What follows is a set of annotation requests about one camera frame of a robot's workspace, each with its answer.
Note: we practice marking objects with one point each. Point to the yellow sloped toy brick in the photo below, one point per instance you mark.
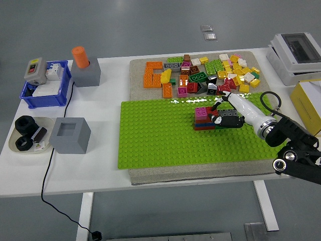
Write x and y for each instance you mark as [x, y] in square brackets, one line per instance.
[166, 76]

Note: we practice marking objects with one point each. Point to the red square toy brick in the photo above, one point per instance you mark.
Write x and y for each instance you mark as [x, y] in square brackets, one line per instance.
[209, 119]
[209, 111]

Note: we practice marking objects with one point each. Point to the pink hollow toy brick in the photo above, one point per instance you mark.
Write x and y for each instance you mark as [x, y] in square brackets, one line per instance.
[182, 92]

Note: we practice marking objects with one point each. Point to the black and silver brick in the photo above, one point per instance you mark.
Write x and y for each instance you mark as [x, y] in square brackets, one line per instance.
[212, 89]

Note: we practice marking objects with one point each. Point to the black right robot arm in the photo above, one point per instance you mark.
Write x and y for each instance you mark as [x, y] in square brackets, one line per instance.
[291, 130]

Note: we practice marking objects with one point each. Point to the long grey metal plate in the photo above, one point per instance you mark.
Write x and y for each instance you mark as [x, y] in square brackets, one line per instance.
[175, 237]

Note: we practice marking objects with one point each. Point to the green long toy brick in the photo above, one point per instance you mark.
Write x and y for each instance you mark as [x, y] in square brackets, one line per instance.
[218, 127]

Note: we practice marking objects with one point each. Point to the lime green toy brick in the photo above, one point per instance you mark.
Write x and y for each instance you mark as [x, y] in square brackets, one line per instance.
[218, 65]
[175, 60]
[209, 67]

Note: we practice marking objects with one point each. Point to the orange brick with white studs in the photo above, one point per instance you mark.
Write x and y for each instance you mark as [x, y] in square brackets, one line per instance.
[183, 80]

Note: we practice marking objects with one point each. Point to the red sloped toy brick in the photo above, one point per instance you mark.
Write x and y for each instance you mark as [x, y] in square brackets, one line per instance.
[230, 83]

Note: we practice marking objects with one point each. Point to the black sloped toy brick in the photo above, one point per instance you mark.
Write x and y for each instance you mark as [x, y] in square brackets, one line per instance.
[201, 88]

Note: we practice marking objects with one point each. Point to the grey push-button switch box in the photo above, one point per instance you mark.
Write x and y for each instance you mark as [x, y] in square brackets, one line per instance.
[35, 71]

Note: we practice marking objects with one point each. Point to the grey cube with square recess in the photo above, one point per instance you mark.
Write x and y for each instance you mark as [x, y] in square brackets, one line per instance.
[69, 140]

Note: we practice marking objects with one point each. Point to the metal floor plate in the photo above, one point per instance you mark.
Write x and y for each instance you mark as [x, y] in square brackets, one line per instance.
[206, 27]
[210, 36]

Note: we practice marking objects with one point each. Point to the white circuit breaker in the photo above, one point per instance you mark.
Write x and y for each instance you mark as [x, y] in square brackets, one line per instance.
[54, 72]

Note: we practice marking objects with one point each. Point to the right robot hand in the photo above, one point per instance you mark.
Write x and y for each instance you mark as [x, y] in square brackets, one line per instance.
[245, 110]

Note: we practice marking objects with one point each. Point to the blue plastic bin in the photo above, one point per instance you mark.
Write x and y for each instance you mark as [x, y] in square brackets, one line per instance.
[45, 101]

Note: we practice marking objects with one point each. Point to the small black nut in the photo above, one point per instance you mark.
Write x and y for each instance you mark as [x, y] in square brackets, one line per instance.
[23, 144]

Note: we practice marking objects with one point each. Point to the brown sanding drum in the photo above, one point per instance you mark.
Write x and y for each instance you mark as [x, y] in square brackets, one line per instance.
[40, 133]

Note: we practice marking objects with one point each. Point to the yellow cardboard box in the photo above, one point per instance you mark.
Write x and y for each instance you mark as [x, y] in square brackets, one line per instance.
[306, 108]

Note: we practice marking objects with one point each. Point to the green studded baseplate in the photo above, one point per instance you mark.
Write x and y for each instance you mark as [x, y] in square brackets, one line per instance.
[163, 140]

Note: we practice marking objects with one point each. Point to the grey-brown foam mat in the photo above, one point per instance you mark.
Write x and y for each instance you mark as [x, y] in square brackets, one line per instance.
[136, 82]

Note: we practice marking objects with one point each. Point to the light pink toy brick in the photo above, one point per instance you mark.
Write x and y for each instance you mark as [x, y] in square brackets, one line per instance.
[230, 62]

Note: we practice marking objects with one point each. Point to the pink square toy brick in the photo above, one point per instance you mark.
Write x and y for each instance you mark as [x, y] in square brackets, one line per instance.
[201, 113]

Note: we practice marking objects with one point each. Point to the grey block with round hole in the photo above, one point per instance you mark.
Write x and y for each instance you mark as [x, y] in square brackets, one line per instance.
[86, 76]

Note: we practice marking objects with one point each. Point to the dark green hollow brick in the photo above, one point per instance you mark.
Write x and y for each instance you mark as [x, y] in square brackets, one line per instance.
[198, 77]

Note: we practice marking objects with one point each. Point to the white toy brick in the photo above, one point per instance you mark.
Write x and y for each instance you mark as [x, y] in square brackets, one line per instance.
[224, 57]
[249, 77]
[242, 62]
[196, 62]
[232, 76]

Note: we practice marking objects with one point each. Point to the white table leg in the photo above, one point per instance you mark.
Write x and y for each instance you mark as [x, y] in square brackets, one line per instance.
[84, 216]
[267, 206]

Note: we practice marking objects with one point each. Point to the orange long toy brick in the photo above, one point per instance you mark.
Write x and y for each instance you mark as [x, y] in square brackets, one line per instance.
[148, 78]
[154, 65]

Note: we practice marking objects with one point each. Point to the white flat switch plate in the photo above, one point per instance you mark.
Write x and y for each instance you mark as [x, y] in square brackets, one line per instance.
[47, 89]

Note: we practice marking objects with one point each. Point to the white warning tag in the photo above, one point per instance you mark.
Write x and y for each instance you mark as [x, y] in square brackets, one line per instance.
[39, 146]

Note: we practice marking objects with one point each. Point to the small grey metal plate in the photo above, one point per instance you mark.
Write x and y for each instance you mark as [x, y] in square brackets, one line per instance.
[255, 232]

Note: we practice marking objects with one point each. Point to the orange cylinder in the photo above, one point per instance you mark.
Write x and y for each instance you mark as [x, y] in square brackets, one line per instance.
[80, 57]

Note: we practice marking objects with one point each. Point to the large black nut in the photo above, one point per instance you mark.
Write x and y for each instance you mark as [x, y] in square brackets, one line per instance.
[25, 124]

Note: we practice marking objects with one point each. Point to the black part in bin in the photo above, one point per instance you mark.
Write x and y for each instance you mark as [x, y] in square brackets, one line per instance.
[29, 91]

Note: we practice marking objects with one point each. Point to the small green toy brick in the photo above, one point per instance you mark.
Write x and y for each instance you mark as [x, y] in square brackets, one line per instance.
[255, 75]
[173, 81]

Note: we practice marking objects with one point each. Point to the red long toy brick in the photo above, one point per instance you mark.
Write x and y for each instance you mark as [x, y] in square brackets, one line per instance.
[203, 127]

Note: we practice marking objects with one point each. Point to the white electrical enclosure box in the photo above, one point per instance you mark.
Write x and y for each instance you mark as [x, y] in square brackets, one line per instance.
[278, 57]

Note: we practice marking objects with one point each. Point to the dark brown toy brick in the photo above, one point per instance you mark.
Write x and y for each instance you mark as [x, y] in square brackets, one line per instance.
[194, 70]

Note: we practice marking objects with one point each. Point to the blue long toy brick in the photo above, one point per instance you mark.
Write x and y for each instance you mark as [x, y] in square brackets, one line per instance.
[203, 124]

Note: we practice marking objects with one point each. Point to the grey hollow toy brick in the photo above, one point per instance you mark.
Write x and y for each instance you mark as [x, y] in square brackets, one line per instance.
[172, 67]

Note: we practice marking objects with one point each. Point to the beige tray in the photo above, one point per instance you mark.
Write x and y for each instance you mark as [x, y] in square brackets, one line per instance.
[49, 123]

